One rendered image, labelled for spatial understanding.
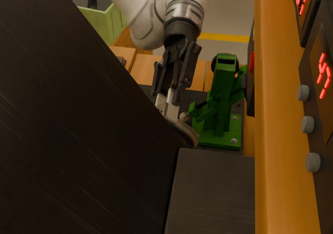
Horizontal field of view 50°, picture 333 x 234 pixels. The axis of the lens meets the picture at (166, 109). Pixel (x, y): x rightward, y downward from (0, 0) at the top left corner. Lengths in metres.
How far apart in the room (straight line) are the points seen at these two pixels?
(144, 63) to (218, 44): 1.67
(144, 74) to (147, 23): 0.40
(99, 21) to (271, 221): 1.40
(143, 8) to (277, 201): 0.77
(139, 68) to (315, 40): 1.10
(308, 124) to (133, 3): 0.76
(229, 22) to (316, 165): 3.06
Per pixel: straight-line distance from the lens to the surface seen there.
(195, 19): 0.82
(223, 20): 3.29
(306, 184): 0.25
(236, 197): 0.59
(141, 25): 0.96
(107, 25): 1.56
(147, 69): 1.34
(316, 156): 0.24
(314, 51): 0.29
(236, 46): 2.99
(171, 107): 0.70
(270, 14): 0.40
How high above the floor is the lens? 1.74
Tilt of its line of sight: 46 degrees down
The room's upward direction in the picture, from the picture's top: straight up
